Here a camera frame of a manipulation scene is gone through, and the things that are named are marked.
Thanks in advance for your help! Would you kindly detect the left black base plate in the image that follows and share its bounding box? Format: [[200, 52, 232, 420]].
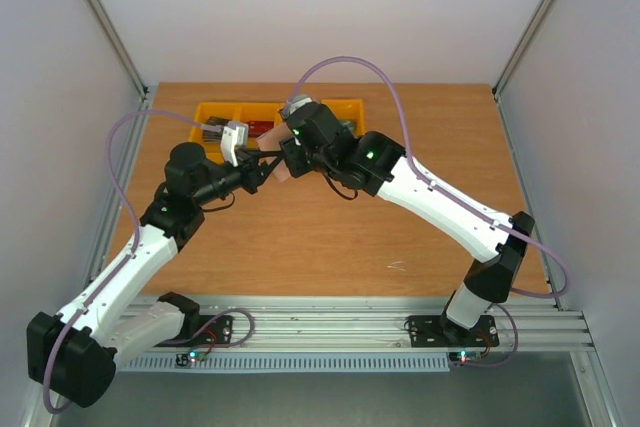
[[160, 314, 234, 348]]

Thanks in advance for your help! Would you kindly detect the teal card stack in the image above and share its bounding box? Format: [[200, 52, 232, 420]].
[[340, 120, 357, 134]]

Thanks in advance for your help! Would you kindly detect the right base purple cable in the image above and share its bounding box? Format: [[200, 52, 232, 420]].
[[457, 302, 521, 368]]

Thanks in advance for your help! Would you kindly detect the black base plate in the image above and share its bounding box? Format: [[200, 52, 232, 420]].
[[160, 314, 234, 348], [403, 315, 500, 348]]

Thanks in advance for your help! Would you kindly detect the right green circuit board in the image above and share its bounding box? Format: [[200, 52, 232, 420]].
[[449, 350, 488, 364]]

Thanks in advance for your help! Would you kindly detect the red card stack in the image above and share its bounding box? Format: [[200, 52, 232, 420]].
[[246, 120, 274, 138]]

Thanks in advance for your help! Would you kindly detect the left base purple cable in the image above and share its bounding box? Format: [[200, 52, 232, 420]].
[[164, 307, 257, 349]]

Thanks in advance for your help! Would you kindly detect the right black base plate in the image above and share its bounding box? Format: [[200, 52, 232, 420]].
[[403, 315, 500, 348]]

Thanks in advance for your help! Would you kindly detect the left green circuit board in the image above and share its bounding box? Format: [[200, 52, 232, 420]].
[[175, 351, 207, 368]]

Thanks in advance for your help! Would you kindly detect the grey slotted cable duct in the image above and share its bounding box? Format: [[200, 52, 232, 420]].
[[123, 352, 449, 375]]

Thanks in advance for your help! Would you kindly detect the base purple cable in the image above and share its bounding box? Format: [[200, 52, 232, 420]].
[[457, 302, 521, 368], [164, 307, 257, 349]]

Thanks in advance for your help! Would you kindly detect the yellow bin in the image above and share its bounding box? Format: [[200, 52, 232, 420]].
[[322, 98, 367, 137], [188, 102, 240, 163], [233, 102, 283, 148]]

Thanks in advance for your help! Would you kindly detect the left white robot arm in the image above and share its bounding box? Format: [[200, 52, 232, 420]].
[[26, 142, 283, 407]]

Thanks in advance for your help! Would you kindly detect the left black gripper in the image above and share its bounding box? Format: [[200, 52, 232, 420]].
[[194, 147, 279, 206]]

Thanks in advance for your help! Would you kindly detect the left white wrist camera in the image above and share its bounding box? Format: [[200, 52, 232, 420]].
[[220, 121, 249, 167]]

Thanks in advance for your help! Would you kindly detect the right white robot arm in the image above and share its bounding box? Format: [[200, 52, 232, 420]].
[[280, 97, 534, 346]]

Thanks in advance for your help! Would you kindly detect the green circuit board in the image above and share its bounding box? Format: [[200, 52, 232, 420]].
[[449, 350, 488, 364], [175, 351, 207, 368]]

